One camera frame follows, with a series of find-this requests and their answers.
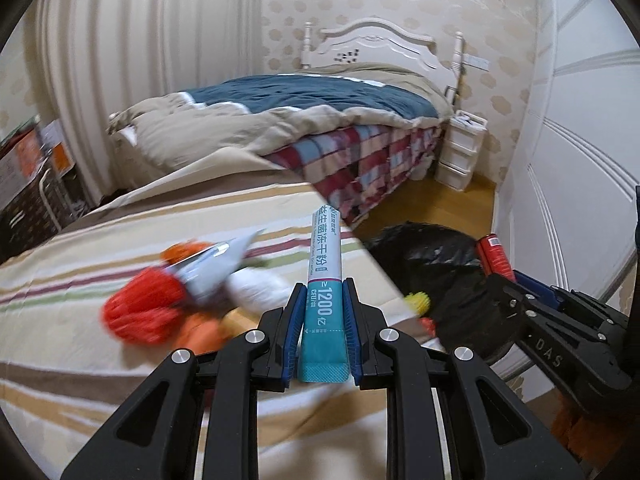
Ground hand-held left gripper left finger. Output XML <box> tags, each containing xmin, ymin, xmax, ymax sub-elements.
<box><xmin>60</xmin><ymin>282</ymin><xmax>308</xmax><ymax>480</ymax></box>

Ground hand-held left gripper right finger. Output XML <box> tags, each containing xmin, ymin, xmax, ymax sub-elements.
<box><xmin>341</xmin><ymin>280</ymin><xmax>586</xmax><ymax>480</ymax></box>

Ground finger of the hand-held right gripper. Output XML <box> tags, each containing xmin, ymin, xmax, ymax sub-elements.
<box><xmin>484</xmin><ymin>274</ymin><xmax>538</xmax><ymax>341</ymax></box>
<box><xmin>514</xmin><ymin>270</ymin><xmax>568</xmax><ymax>308</ymax></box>

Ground red can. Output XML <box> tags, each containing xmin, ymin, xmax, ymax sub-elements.
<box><xmin>475</xmin><ymin>233</ymin><xmax>517</xmax><ymax>283</ymax></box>

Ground teal white sachet packet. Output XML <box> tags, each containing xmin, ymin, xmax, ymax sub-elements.
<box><xmin>298</xmin><ymin>204</ymin><xmax>349</xmax><ymax>383</ymax></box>

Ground black plastic garbage bag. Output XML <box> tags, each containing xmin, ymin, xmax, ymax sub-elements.
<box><xmin>362</xmin><ymin>221</ymin><xmax>531</xmax><ymax>366</ymax></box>

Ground blue paper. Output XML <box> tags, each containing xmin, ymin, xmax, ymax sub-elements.
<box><xmin>165</xmin><ymin>229</ymin><xmax>268</xmax><ymax>307</ymax></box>

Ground white crumpled tissue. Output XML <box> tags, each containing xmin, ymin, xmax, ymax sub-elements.
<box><xmin>225</xmin><ymin>267</ymin><xmax>296</xmax><ymax>313</ymax></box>

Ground orange cloth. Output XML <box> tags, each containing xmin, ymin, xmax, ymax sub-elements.
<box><xmin>555</xmin><ymin>400</ymin><xmax>601</xmax><ymax>453</ymax></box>

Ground yellow brush toy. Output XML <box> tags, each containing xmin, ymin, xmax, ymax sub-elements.
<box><xmin>404</xmin><ymin>291</ymin><xmax>432</xmax><ymax>317</ymax></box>

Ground red orange mesh net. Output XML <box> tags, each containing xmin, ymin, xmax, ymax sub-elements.
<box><xmin>101</xmin><ymin>265</ymin><xmax>186</xmax><ymax>346</ymax></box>

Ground white wardrobe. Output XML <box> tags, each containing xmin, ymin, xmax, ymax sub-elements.
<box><xmin>492</xmin><ymin>0</ymin><xmax>640</xmax><ymax>376</ymax></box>

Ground white plastic drawer unit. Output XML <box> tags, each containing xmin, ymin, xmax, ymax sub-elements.
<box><xmin>434</xmin><ymin>109</ymin><xmax>488</xmax><ymax>191</ymax></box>

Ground checkered bed sheet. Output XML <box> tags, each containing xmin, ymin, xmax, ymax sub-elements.
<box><xmin>262</xmin><ymin>120</ymin><xmax>446</xmax><ymax>226</ymax></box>

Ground beige cloth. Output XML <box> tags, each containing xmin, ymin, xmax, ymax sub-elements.
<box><xmin>82</xmin><ymin>149</ymin><xmax>321</xmax><ymax>218</ymax></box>

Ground white metal rack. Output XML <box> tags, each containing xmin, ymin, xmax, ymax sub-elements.
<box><xmin>37</xmin><ymin>167</ymin><xmax>66</xmax><ymax>226</ymax></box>

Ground dark patterned bag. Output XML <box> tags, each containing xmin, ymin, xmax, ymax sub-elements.
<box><xmin>0</xmin><ymin>160</ymin><xmax>76</xmax><ymax>261</ymax></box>

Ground white orange cardboard box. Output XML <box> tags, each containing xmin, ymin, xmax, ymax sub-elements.
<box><xmin>40</xmin><ymin>120</ymin><xmax>76</xmax><ymax>171</ymax></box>
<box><xmin>0</xmin><ymin>125</ymin><xmax>46</xmax><ymax>201</ymax></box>

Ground white curtain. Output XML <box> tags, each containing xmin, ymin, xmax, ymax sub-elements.
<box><xmin>37</xmin><ymin>0</ymin><xmax>266</xmax><ymax>201</ymax></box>

